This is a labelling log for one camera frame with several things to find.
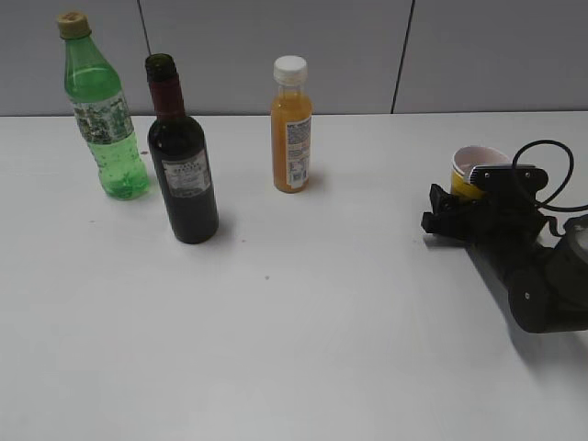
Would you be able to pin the green plastic soda bottle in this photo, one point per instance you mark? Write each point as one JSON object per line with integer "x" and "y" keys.
{"x": 101, "y": 111}

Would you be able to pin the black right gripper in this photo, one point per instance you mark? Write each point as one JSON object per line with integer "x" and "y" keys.
{"x": 503, "y": 229}

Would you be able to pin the dark red wine bottle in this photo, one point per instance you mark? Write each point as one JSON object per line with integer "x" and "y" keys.
{"x": 179, "y": 152}

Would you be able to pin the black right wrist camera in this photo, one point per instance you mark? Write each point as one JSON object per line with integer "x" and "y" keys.
{"x": 504, "y": 177}

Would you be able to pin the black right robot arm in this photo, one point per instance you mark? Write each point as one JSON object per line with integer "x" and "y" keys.
{"x": 546, "y": 286}

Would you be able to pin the orange juice bottle white cap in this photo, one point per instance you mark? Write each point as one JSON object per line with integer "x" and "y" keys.
{"x": 291, "y": 112}

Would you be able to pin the yellow paper cup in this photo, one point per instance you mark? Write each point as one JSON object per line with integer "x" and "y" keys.
{"x": 463, "y": 162}

